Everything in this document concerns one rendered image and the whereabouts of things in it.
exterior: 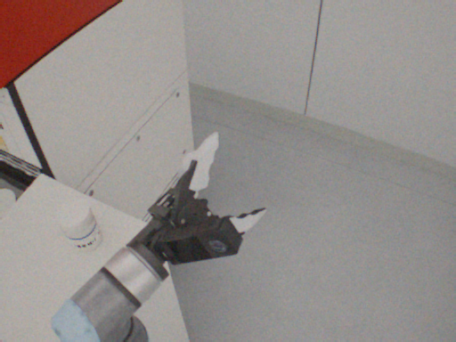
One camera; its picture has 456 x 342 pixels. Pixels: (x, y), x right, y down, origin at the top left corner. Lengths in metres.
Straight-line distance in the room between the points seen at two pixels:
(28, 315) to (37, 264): 0.11
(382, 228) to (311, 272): 0.46
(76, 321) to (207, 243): 0.19
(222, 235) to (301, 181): 1.73
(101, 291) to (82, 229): 0.27
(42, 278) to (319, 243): 1.42
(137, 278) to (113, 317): 0.06
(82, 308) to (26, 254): 0.39
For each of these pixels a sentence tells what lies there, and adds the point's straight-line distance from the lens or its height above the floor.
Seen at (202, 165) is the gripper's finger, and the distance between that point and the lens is 0.56.
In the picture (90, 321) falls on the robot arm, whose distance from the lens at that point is 0.53.
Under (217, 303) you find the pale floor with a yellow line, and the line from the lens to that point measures 1.80.
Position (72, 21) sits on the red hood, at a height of 1.25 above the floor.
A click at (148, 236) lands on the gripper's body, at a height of 1.17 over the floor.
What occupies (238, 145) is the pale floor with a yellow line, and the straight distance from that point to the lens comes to 2.35.
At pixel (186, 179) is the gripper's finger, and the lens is 0.55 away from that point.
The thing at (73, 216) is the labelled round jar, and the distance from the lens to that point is 0.78.
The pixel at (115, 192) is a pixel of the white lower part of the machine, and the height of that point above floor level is 0.66.
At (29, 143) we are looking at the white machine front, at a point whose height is 1.06.
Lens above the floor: 1.66
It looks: 49 degrees down
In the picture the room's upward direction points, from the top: straight up
